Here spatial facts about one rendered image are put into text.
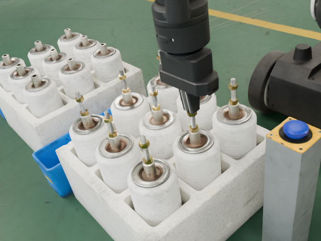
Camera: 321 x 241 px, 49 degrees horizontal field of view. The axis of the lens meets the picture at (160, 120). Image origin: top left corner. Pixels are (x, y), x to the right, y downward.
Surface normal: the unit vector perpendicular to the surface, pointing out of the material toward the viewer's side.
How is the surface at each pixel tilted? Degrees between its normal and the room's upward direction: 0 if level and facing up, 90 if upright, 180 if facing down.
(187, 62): 90
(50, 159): 88
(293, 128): 0
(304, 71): 45
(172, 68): 90
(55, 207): 0
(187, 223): 90
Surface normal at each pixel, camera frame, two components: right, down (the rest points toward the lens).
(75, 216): -0.15, -0.80
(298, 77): -0.64, -0.22
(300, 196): 0.64, 0.38
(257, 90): -0.74, 0.24
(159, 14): -0.70, 0.51
